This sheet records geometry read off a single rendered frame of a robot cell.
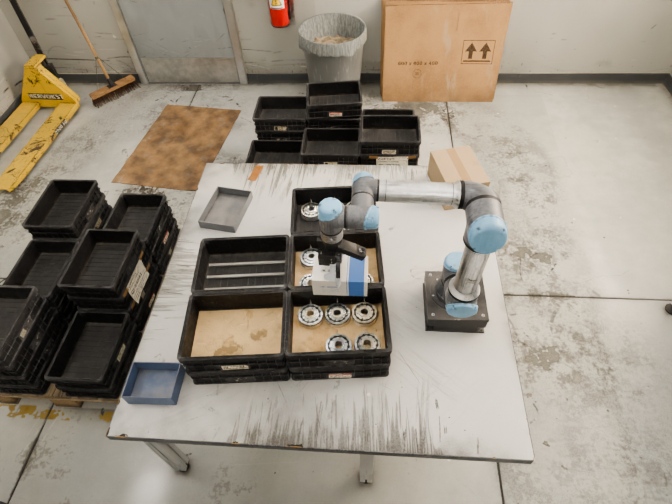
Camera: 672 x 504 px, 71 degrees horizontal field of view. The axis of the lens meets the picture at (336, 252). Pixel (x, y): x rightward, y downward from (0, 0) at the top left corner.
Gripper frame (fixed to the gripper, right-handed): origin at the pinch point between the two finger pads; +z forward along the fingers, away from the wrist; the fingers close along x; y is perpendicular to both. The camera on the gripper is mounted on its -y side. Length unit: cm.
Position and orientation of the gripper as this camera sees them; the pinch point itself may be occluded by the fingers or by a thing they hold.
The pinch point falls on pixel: (340, 272)
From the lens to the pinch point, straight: 173.3
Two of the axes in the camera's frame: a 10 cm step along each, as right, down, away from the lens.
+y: -10.0, -0.2, 0.8
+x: -0.7, 7.7, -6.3
